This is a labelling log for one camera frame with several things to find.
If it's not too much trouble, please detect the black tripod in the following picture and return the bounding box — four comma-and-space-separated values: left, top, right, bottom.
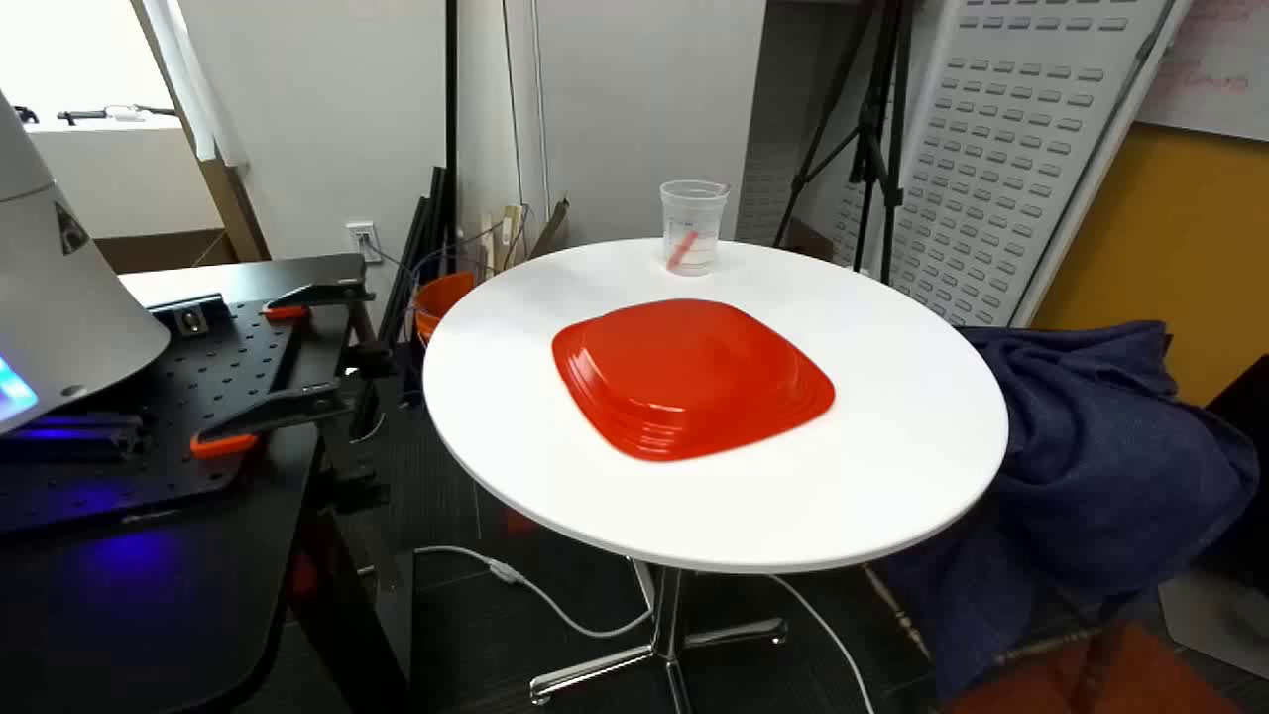
773, 0, 916, 281

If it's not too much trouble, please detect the wooden sticks bundle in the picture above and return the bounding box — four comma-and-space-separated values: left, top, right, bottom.
461, 194, 575, 281

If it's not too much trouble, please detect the round white table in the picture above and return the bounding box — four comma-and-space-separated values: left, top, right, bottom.
419, 232, 1011, 714

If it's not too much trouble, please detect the white floor cable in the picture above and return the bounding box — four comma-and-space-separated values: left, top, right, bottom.
410, 539, 662, 645

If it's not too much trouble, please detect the black clamp orange handle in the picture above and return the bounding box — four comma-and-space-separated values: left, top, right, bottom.
259, 279, 369, 330
186, 374, 379, 464

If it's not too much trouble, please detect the dark blue cloth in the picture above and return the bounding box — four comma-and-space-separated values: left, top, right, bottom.
876, 316, 1260, 703

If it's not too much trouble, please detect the wall whiteboard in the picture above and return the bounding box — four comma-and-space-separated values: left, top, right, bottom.
1138, 0, 1269, 146

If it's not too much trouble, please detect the orange bucket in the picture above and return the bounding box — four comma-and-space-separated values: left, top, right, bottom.
411, 271, 485, 350

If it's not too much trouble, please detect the clear plastic cup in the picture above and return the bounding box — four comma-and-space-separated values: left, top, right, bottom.
657, 176, 735, 279

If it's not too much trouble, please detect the black breadboard bench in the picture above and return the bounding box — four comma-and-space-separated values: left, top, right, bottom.
0, 255, 416, 714

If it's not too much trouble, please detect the red square plate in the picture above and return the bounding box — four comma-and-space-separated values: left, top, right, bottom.
548, 297, 839, 464

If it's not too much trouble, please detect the orange and grey pen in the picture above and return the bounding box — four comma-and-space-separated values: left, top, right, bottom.
662, 223, 704, 279

